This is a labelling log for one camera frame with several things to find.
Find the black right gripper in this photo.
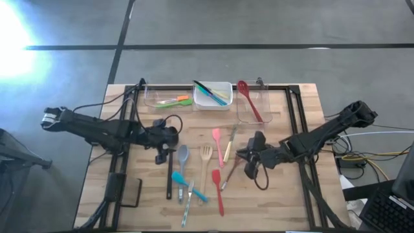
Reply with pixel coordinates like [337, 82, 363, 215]
[236, 131, 286, 180]

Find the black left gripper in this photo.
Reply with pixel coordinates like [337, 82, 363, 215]
[142, 118, 180, 165]

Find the grey silicone spoon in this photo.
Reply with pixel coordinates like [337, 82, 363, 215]
[177, 144, 190, 205]

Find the red silicone spatula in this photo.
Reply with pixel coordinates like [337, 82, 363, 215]
[212, 168, 225, 217]

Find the teal silicone spatula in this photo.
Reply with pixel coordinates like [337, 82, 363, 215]
[171, 170, 209, 203]

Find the black plastic ladle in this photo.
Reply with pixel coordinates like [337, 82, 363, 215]
[166, 148, 177, 200]

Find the clear plastic bin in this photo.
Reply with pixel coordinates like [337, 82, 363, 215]
[143, 84, 195, 110]
[235, 82, 273, 124]

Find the teal handled kitchen knife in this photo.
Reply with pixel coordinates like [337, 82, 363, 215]
[193, 80, 228, 107]

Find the yellow handled kitchen knife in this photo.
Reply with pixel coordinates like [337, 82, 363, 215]
[210, 89, 230, 100]

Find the red slotted spoon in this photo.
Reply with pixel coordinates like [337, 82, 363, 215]
[237, 80, 265, 124]

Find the wooden slotted spatula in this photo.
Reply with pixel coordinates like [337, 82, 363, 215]
[197, 144, 213, 206]

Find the pink silicone spatula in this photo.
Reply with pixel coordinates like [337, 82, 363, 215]
[212, 128, 225, 168]

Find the white plastic bin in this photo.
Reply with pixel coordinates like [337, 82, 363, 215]
[193, 80, 234, 111]

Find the black power box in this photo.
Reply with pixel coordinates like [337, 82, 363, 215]
[336, 155, 368, 170]

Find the black laptop computer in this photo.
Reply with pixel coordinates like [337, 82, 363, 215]
[358, 142, 414, 233]

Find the black side stand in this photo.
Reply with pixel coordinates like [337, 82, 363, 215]
[0, 128, 53, 233]

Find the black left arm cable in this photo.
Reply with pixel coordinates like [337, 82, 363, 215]
[72, 77, 184, 139]

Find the yellow floor cable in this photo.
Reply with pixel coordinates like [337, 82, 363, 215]
[341, 151, 411, 182]

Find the white floor cable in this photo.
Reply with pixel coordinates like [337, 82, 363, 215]
[336, 130, 414, 140]

